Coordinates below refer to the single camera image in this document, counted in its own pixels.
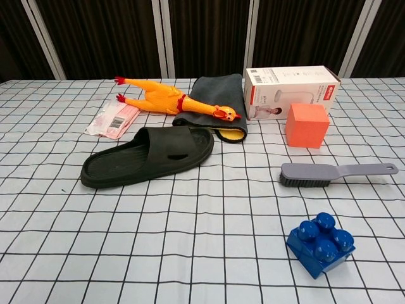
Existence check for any black rubber slipper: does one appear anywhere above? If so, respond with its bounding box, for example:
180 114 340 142
80 125 215 189

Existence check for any grey cleaning brush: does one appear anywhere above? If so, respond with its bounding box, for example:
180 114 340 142
279 162 399 187

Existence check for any grey folded towel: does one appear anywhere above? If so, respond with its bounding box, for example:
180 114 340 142
172 73 251 144

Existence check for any yellow rubber chicken toy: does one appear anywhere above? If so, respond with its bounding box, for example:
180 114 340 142
114 75 242 122

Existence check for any checkered tablecloth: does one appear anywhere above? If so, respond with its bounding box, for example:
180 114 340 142
0 77 405 304

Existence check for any pink mask packet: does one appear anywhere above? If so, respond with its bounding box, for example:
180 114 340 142
84 101 142 140

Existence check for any orange foam cube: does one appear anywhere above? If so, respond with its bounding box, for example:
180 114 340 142
285 102 331 149

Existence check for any white product carton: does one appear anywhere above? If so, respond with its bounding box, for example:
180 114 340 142
242 65 342 121

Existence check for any blue studded building block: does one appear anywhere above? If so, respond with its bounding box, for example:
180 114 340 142
286 212 357 280

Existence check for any dark folding partition screen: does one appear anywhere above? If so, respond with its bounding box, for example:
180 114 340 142
0 0 405 80

